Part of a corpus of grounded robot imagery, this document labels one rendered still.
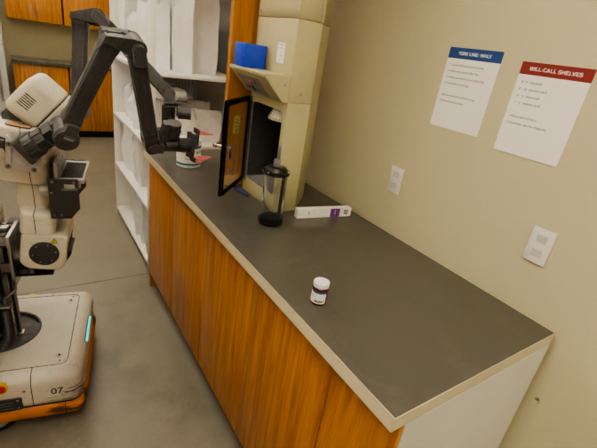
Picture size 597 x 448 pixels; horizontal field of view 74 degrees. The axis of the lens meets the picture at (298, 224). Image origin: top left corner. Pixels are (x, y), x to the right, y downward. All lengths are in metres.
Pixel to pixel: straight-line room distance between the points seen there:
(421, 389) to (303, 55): 1.22
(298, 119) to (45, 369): 1.45
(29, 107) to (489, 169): 1.59
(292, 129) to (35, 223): 1.06
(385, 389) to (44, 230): 1.39
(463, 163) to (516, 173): 0.20
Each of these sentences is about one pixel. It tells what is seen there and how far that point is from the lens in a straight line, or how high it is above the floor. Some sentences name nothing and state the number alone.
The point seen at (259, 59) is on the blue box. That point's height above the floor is 1.55.
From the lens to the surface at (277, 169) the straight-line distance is 1.55.
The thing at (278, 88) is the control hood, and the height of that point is 1.46.
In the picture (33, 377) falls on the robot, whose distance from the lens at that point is 2.01.
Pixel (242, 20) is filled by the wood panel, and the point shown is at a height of 1.69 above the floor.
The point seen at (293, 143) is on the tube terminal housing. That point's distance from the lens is 1.70.
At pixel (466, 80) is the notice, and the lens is 1.60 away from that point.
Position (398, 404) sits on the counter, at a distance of 0.98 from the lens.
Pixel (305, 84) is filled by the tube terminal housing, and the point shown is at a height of 1.49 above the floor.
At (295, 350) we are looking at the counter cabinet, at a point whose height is 0.79.
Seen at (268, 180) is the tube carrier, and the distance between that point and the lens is 1.56.
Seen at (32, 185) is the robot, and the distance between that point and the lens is 1.82.
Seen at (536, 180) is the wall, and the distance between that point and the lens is 1.45.
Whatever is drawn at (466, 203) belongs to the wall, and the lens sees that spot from 1.58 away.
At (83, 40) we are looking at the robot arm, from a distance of 1.98.
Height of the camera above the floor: 1.61
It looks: 23 degrees down
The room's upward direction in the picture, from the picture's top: 9 degrees clockwise
